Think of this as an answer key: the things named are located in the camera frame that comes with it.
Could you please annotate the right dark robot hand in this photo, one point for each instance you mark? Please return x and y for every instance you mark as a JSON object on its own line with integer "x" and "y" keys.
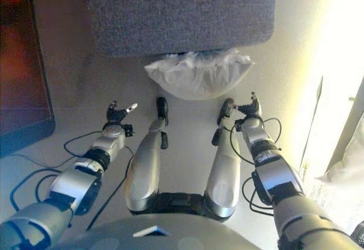
{"x": 253, "y": 109}

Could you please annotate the left dark robot hand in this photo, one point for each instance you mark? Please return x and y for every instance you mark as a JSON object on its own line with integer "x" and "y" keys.
{"x": 116, "y": 114}

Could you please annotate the white fringed cushion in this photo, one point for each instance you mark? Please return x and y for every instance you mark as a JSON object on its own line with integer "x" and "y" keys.
{"x": 199, "y": 79}

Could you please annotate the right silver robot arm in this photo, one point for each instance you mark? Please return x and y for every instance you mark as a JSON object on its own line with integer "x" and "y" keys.
{"x": 278, "y": 181}

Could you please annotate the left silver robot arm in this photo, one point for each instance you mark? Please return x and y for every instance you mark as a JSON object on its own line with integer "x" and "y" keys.
{"x": 76, "y": 181}

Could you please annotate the white fringed blanket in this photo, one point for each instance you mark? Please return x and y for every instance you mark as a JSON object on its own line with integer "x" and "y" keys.
{"x": 347, "y": 170}

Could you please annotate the grey fabric tub armchair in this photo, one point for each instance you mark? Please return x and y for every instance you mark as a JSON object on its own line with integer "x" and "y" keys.
{"x": 182, "y": 16}

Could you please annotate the grey robot torso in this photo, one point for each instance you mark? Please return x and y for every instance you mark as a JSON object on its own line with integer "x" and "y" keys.
{"x": 153, "y": 235}

